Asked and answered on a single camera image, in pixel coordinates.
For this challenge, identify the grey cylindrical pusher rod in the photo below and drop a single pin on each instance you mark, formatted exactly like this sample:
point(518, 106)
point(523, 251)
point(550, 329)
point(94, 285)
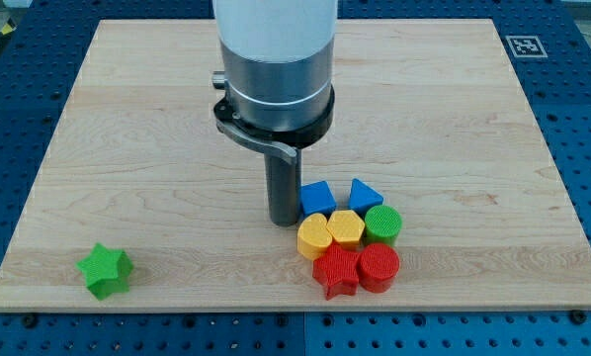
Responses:
point(283, 188)

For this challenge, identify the black flange mount with lever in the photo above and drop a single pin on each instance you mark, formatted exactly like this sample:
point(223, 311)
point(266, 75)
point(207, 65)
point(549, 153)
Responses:
point(282, 145)

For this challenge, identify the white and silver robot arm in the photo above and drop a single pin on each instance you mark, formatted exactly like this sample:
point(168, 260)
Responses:
point(277, 82)

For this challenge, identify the red star block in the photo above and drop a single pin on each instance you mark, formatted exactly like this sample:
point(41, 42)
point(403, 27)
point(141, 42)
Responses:
point(336, 271)

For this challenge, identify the green star block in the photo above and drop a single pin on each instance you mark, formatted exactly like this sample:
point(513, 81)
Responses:
point(105, 271)

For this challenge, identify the blue cube block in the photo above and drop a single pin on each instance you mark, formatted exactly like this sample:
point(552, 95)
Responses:
point(317, 198)

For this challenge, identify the yellow heart block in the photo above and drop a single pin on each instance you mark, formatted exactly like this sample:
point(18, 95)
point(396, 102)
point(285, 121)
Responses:
point(313, 237)

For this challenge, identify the yellow hexagon block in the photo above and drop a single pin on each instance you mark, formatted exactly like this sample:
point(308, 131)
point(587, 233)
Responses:
point(346, 227)

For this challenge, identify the blue triangle block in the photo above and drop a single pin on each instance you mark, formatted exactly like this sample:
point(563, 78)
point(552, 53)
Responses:
point(363, 197)

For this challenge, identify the green cylinder block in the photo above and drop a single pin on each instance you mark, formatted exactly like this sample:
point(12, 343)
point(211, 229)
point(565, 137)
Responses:
point(383, 225)

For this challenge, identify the red cylinder block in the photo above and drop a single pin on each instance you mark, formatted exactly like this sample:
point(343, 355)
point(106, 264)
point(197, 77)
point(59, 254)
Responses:
point(377, 267)

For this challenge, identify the light wooden board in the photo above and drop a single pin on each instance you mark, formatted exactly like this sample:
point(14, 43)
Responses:
point(428, 112)

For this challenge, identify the white fiducial marker tag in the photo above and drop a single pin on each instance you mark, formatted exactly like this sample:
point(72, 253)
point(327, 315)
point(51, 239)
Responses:
point(525, 46)

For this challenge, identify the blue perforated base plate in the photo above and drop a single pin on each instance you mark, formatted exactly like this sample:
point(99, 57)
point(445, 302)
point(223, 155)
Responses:
point(37, 70)

